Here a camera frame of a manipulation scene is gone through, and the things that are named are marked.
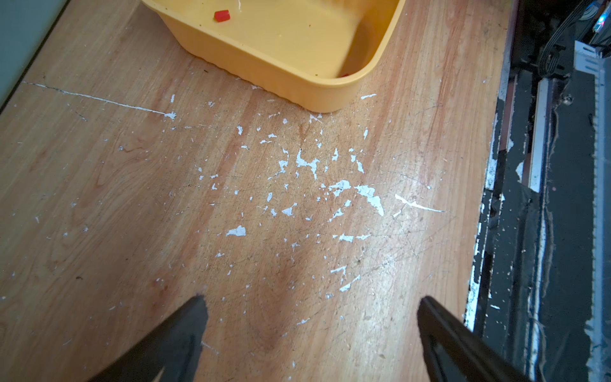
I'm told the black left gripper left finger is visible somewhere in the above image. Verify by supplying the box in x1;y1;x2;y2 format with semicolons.
91;294;208;381

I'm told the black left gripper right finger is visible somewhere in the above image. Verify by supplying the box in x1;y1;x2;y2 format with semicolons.
417;296;528;381

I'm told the yellow plastic storage box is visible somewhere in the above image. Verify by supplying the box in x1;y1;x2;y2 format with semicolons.
143;1;405;113

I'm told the red screw protection sleeve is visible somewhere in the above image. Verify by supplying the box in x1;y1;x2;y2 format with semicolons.
214;10;231;22

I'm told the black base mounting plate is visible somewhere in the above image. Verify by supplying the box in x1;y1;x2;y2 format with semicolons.
465;1;610;381

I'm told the grey plastic toolbox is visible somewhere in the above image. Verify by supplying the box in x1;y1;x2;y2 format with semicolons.
1;0;68;108

